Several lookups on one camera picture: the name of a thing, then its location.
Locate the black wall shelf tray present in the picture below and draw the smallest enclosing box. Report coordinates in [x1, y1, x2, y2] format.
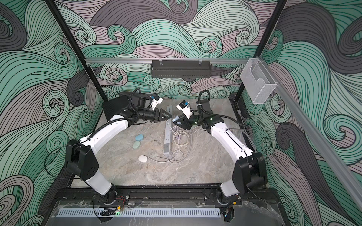
[150, 61, 212, 79]

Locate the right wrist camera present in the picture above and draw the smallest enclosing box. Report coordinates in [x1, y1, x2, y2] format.
[176, 100, 193, 119]

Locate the white power strip cord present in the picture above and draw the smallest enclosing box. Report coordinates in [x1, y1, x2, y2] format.
[146, 152, 182, 165]

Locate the aluminium wall rail back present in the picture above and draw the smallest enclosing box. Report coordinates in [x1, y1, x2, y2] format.
[85, 57, 248, 65]

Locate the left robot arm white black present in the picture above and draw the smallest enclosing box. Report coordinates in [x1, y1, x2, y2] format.
[65, 88, 172, 205]

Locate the blue earbud case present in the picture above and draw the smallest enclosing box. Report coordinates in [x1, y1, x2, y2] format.
[135, 134, 144, 141]

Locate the lavender coiled cable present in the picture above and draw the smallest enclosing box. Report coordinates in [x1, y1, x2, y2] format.
[173, 131, 184, 146]

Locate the aluminium wall rail right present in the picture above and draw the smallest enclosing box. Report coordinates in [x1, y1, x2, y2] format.
[257, 57, 362, 210]

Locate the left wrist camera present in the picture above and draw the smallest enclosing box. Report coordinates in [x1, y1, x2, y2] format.
[149, 95, 163, 111]

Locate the grey cable right edge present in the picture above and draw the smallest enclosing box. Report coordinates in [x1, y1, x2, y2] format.
[226, 110, 255, 150]

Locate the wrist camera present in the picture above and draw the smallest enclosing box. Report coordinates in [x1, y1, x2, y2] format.
[149, 95, 163, 111]
[176, 100, 193, 119]

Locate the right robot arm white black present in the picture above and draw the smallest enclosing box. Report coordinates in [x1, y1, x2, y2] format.
[173, 90, 267, 205]

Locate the aluminium wall rail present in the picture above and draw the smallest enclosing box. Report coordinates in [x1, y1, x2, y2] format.
[85, 57, 248, 65]
[257, 57, 362, 210]

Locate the white earbud case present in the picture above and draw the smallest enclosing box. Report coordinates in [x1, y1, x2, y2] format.
[138, 155, 148, 163]

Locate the white power strip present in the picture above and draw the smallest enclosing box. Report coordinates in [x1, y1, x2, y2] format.
[163, 118, 173, 156]

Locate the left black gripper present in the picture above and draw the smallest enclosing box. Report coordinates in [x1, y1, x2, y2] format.
[138, 110, 172, 123]

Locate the clear acrylic wall bin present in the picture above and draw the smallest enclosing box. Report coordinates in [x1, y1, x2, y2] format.
[240, 58, 277, 105]

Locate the white slotted cable duct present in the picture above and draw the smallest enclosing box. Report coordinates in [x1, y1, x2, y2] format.
[55, 208, 221, 218]

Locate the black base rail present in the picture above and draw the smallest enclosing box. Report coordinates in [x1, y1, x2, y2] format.
[55, 184, 280, 205]

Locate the beige coiled cable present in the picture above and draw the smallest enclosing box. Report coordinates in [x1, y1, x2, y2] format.
[169, 125, 196, 164]

